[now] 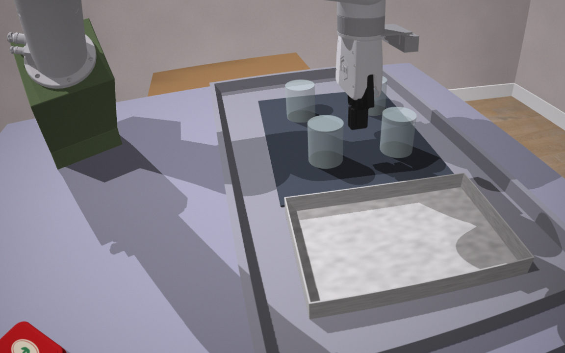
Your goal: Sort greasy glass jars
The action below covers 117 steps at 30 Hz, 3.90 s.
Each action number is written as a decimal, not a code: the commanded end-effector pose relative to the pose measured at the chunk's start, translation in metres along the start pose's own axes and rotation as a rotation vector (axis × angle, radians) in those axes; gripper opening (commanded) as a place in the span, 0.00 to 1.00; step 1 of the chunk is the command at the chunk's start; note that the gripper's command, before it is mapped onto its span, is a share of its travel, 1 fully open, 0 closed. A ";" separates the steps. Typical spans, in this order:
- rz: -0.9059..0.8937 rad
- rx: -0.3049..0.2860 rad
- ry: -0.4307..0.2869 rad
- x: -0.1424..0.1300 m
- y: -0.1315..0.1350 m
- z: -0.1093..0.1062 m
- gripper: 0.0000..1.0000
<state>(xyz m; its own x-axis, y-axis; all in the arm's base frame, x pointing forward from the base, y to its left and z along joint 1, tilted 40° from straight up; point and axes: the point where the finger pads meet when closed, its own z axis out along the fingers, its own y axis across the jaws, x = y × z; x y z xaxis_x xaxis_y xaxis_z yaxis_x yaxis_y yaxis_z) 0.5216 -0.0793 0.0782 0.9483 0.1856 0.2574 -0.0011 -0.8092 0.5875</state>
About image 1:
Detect translucent grey cylinder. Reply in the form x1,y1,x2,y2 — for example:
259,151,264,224
308,115,344,169
380,107,417,158
285,79,315,123
368,76,387,116

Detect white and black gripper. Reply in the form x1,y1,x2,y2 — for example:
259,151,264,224
335,31,383,130

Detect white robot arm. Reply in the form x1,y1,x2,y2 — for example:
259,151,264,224
7,0,419,89

